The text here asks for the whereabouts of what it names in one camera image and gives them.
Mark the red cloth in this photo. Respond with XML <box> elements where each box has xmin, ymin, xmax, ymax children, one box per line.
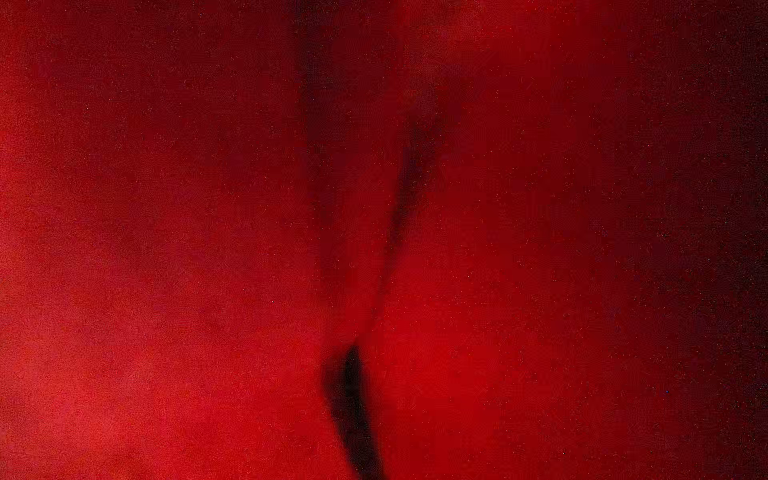
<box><xmin>1</xmin><ymin>1</ymin><xmax>767</xmax><ymax>479</ymax></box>

